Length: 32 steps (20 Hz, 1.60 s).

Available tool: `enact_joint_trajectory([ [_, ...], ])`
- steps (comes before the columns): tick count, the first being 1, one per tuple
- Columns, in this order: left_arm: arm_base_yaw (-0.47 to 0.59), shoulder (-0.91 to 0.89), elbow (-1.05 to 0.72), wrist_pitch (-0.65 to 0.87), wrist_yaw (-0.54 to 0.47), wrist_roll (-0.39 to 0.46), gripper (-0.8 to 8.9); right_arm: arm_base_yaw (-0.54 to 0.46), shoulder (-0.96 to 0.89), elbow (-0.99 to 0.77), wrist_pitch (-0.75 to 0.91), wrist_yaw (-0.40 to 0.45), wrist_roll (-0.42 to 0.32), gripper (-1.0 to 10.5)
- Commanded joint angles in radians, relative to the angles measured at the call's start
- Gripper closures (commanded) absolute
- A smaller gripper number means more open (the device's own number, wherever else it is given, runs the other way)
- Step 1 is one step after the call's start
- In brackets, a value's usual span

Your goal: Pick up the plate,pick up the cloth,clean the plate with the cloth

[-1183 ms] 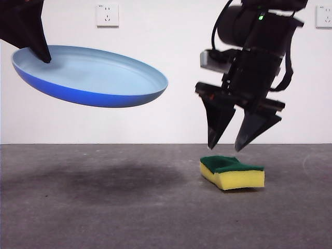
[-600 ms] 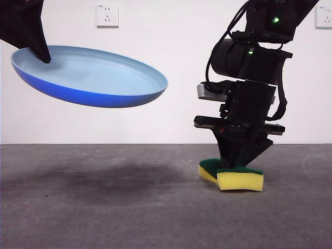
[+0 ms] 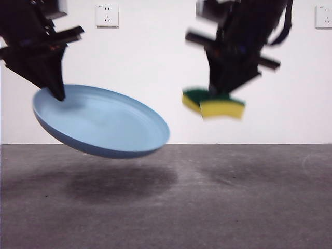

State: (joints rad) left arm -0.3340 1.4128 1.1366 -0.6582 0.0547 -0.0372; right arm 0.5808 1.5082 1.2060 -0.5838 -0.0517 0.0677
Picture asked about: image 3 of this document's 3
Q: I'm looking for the yellow sponge with green pad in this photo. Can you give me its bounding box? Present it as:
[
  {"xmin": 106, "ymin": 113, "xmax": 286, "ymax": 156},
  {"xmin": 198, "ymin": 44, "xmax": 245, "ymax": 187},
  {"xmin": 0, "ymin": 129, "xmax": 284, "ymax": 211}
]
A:
[{"xmin": 181, "ymin": 87, "xmax": 246, "ymax": 121}]

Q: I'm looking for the light blue round plate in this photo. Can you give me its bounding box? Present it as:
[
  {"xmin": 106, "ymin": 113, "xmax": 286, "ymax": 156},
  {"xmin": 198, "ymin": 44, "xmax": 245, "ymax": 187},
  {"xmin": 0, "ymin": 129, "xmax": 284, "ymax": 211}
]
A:
[{"xmin": 32, "ymin": 84, "xmax": 171, "ymax": 160}]

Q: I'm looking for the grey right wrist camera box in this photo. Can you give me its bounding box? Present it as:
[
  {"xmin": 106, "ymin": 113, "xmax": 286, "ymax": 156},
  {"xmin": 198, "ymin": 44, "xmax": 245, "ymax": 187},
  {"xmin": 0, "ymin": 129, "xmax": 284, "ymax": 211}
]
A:
[{"xmin": 195, "ymin": 0, "xmax": 227, "ymax": 22}]

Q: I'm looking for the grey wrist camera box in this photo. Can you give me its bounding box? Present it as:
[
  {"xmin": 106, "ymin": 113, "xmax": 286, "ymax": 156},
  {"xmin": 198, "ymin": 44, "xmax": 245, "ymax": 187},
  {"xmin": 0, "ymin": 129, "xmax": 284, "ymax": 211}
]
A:
[
  {"xmin": 195, "ymin": 0, "xmax": 227, "ymax": 22},
  {"xmin": 46, "ymin": 0, "xmax": 68, "ymax": 19}
]

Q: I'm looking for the black cable loop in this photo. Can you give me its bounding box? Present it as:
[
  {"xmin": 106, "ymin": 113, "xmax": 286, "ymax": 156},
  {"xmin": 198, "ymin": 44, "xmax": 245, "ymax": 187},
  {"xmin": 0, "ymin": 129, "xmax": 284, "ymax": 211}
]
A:
[{"xmin": 267, "ymin": 0, "xmax": 293, "ymax": 47}]

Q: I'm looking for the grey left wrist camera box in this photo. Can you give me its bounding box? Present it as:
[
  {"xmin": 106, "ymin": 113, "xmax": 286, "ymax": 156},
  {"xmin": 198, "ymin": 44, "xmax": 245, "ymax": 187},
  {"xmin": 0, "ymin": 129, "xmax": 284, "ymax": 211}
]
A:
[{"xmin": 46, "ymin": 0, "xmax": 68, "ymax": 19}]

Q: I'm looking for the white wall socket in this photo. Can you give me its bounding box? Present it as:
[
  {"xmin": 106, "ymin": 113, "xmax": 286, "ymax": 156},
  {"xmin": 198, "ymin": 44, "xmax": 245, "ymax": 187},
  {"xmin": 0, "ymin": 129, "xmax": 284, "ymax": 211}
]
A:
[
  {"xmin": 96, "ymin": 3, "xmax": 120, "ymax": 29},
  {"xmin": 315, "ymin": 5, "xmax": 332, "ymax": 30}
]

